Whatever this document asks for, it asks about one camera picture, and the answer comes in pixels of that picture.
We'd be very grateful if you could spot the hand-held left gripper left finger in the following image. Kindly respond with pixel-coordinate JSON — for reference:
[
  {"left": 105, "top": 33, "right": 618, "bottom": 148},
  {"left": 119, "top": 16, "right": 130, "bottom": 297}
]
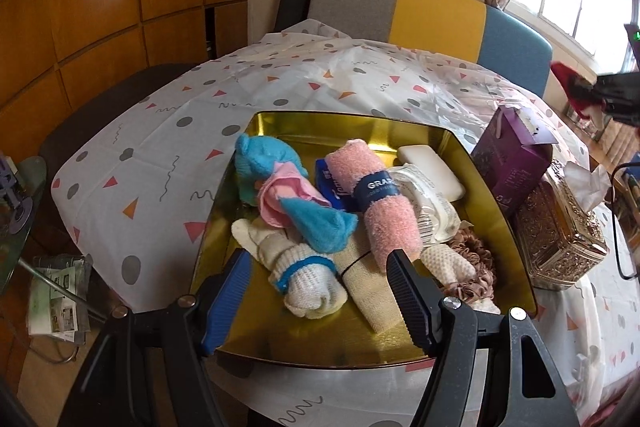
[{"left": 57, "top": 249, "right": 253, "bottom": 427}]

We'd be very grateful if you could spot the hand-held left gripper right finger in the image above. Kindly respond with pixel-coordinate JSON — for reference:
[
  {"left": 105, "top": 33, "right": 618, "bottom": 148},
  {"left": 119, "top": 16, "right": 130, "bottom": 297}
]
[{"left": 386, "top": 248, "right": 581, "bottom": 427}]

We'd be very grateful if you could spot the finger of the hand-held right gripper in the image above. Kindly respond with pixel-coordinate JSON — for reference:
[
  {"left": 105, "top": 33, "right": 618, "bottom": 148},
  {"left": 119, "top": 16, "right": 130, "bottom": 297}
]
[{"left": 575, "top": 76, "right": 608, "bottom": 128}]

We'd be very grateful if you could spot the red plush slipper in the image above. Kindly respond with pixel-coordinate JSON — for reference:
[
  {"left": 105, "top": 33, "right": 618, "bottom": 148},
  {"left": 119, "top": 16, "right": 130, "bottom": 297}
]
[{"left": 550, "top": 62, "right": 608, "bottom": 118}]

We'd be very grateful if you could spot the beige knit cloth roll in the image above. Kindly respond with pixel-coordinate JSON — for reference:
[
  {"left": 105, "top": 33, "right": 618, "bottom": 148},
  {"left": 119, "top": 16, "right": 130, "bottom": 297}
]
[{"left": 334, "top": 232, "right": 417, "bottom": 334}]

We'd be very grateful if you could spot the white waffle cloth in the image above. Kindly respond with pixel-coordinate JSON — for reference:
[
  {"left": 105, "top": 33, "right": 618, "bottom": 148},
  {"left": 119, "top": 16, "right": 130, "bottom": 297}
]
[{"left": 420, "top": 244, "right": 477, "bottom": 290}]

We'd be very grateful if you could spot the pink satin scrunchie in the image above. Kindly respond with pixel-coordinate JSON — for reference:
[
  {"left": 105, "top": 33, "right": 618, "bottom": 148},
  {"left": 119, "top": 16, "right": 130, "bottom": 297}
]
[
  {"left": 442, "top": 276, "right": 497, "bottom": 309},
  {"left": 448, "top": 227, "right": 496, "bottom": 280}
]

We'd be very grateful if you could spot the pink towel roll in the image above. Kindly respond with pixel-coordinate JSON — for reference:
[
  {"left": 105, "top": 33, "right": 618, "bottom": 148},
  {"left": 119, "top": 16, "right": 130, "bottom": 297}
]
[{"left": 325, "top": 138, "right": 423, "bottom": 275}]

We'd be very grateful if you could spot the white knit glove bundle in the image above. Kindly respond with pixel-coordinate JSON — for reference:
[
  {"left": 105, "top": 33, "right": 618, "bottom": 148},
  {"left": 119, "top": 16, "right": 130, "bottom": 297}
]
[{"left": 231, "top": 217, "right": 347, "bottom": 320}]

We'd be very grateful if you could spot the white wet wipes packet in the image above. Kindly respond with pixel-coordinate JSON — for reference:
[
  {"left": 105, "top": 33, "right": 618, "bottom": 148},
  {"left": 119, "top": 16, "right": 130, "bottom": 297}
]
[{"left": 389, "top": 163, "right": 463, "bottom": 244}]

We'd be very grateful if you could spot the pink cloth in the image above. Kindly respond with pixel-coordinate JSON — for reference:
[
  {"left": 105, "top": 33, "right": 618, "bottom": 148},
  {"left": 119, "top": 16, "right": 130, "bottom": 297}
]
[{"left": 257, "top": 171, "right": 332, "bottom": 228}]

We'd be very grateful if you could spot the white soap bar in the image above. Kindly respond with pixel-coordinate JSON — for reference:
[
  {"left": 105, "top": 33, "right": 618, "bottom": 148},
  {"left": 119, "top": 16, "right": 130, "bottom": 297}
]
[{"left": 397, "top": 144, "right": 466, "bottom": 202}]

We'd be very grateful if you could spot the blue tissue packet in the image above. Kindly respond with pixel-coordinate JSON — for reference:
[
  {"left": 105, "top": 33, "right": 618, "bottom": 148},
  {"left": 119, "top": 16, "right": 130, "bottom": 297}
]
[{"left": 315, "top": 158, "right": 358, "bottom": 212}]

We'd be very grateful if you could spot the blue fluffy towel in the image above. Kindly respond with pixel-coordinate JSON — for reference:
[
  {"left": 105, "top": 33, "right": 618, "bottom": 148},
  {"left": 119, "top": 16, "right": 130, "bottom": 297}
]
[{"left": 235, "top": 134, "right": 358, "bottom": 254}]

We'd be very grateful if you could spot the gold tin box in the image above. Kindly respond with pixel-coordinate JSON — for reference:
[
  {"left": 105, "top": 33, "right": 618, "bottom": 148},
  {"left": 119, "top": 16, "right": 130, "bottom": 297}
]
[{"left": 192, "top": 111, "right": 538, "bottom": 368}]

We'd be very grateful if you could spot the white facial tissue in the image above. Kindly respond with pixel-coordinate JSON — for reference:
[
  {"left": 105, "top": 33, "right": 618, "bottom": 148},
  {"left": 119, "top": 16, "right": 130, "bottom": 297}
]
[{"left": 562, "top": 159, "right": 612, "bottom": 212}]

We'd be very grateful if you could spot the purple tissue box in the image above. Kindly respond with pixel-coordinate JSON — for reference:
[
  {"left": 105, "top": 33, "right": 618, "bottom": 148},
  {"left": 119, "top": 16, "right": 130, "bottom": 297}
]
[{"left": 471, "top": 107, "right": 558, "bottom": 220}]

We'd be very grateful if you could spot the ornate gold tissue box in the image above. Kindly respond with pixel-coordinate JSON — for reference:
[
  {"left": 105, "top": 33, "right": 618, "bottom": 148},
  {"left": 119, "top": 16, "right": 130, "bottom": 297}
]
[{"left": 515, "top": 159, "right": 610, "bottom": 290}]

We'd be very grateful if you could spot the stack of newspapers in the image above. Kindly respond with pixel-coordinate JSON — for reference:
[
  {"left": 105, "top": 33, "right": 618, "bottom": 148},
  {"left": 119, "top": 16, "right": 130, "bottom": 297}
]
[{"left": 27, "top": 254, "right": 93, "bottom": 338}]

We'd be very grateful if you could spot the patterned plastic tablecloth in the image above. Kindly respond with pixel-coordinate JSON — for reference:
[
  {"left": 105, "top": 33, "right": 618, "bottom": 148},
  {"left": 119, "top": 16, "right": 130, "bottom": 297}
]
[{"left": 50, "top": 19, "right": 621, "bottom": 427}]

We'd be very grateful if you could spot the glass side table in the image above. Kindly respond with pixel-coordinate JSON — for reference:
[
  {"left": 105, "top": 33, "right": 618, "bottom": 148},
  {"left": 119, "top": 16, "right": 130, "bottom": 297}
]
[{"left": 0, "top": 152, "right": 108, "bottom": 323}]

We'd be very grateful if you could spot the black cable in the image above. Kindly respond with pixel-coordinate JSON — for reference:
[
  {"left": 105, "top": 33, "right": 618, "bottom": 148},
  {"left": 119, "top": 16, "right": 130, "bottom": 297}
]
[{"left": 610, "top": 159, "right": 640, "bottom": 280}]

